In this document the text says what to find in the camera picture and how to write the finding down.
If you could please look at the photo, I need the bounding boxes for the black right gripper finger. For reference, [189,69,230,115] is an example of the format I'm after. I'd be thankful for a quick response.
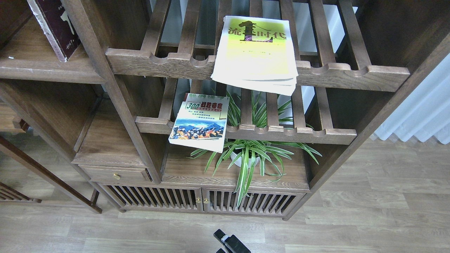
[213,229,251,253]

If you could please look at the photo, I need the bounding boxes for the maroon hardcover book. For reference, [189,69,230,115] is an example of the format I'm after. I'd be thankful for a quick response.
[27,0,81,62]

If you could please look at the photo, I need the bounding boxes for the right slatted cabinet door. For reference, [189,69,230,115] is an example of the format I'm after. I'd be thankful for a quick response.
[201,188,305,217]

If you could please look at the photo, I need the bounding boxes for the slatted cabinet door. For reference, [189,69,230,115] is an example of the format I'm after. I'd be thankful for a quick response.
[201,188,305,217]
[101,183,204,213]

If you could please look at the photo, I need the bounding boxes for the white plant pot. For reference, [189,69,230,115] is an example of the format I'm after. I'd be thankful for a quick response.
[230,149,252,167]

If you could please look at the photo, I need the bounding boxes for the green spider plant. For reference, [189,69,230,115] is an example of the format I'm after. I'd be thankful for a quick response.
[186,91,322,208]

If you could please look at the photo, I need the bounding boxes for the left slatted cabinet door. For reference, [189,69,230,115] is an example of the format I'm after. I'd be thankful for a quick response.
[101,183,204,213]

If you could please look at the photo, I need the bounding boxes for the colorful illustrated paperback book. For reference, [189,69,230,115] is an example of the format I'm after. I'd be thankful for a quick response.
[168,93,230,153]

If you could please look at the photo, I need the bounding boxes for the dark wooden bookshelf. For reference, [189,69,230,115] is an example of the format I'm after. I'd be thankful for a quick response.
[1,0,449,220]

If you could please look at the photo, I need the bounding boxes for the wooden drawer with brass knob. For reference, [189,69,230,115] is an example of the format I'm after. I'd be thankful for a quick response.
[79,165,151,183]

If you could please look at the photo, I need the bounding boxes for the yellow green cover book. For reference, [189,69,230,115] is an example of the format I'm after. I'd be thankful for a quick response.
[211,16,298,96]

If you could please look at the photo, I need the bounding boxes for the white pleated curtain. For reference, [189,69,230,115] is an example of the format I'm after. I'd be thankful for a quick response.
[374,55,450,144]

